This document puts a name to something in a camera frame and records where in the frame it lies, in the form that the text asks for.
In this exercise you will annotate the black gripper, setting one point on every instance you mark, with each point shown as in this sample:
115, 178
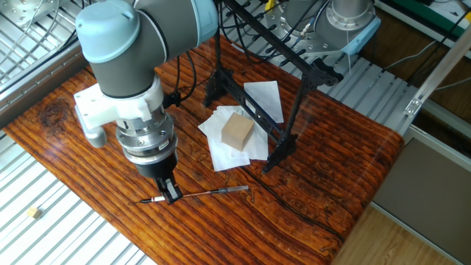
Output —
158, 168

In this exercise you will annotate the green board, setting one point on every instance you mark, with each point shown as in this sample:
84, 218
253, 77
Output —
452, 11

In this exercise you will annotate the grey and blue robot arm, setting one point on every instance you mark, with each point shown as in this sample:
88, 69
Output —
125, 51

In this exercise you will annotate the large wooden block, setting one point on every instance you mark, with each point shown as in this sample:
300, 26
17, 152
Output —
237, 132

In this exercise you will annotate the black metal pen rack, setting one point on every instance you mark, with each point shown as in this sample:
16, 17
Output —
254, 110

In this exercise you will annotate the tiny yellow cube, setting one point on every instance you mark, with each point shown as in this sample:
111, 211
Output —
34, 213

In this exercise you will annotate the white paper sheet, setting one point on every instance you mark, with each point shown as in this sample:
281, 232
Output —
228, 159
212, 125
266, 97

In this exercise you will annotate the grey robot base column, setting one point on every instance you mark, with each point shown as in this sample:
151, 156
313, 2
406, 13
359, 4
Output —
352, 13

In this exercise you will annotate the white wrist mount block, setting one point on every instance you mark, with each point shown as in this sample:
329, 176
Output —
92, 110

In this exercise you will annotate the white aluminium frame post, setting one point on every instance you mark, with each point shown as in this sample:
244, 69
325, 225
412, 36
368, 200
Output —
441, 68

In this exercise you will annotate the thin calligraphy brush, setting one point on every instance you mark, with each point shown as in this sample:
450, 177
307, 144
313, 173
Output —
213, 192

